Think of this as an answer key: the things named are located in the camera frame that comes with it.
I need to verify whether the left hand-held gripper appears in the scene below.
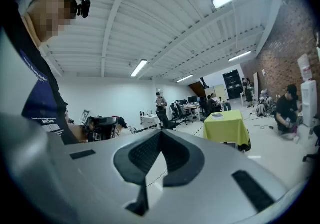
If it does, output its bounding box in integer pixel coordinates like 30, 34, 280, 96
79, 109, 119, 142

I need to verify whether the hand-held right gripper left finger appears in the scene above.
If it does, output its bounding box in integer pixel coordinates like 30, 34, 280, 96
2, 114, 163, 224

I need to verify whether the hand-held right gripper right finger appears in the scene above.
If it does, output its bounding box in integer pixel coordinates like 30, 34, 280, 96
147, 129, 307, 224

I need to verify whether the person's left forearm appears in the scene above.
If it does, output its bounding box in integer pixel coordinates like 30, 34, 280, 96
67, 124, 88, 143

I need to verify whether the small white table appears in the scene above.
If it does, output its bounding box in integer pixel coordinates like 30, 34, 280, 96
139, 114, 161, 130

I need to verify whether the black office chair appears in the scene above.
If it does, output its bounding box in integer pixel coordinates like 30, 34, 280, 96
176, 102, 195, 126
156, 109, 181, 130
199, 97, 211, 121

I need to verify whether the person's black t-shirt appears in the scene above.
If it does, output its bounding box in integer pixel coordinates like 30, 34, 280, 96
3, 0, 81, 146

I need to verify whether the wooden top desk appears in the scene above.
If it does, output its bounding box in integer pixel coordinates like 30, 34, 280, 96
182, 104, 202, 120

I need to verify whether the pile of grey white backpacks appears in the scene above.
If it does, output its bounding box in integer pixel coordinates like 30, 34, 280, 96
256, 89, 277, 117

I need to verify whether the black double door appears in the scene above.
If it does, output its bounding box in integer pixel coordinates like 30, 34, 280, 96
222, 69, 245, 100

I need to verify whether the grey leaning board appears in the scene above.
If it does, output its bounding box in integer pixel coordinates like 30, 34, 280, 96
253, 72, 260, 98

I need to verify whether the person's head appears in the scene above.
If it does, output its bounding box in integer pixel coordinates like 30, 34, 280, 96
21, 0, 78, 43

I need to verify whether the white water dispenser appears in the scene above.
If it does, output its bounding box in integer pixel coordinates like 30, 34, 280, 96
300, 80, 318, 127

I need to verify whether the clear water dispenser bottle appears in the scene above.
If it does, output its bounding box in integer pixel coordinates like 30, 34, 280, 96
297, 53, 313, 81

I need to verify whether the black head-mounted camera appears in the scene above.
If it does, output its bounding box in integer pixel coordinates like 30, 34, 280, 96
46, 0, 92, 20

